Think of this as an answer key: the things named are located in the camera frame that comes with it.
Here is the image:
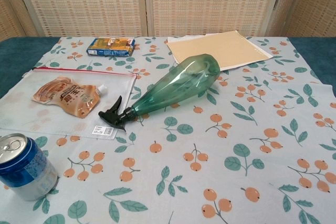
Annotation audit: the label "green spray bottle black trigger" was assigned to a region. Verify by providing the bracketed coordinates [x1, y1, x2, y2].
[98, 54, 221, 132]

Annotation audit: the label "floral print tablecloth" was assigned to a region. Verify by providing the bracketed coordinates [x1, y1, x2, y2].
[0, 36, 336, 224]

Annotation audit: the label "beige paper folder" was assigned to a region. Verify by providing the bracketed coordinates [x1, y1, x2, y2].
[167, 31, 274, 71]

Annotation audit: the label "blue yellow snack pack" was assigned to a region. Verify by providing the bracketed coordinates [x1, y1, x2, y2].
[87, 37, 136, 57]

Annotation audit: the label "orange snack pouch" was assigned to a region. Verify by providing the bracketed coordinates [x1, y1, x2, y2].
[31, 76, 109, 119]

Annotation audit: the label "woven folding screen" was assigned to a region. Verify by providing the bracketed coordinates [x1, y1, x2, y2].
[0, 0, 336, 42]

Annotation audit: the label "clear mesh zip pouch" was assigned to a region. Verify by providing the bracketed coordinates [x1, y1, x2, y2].
[0, 67, 139, 141]

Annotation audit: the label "blue drink can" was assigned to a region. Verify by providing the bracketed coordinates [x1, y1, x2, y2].
[0, 133, 59, 201]

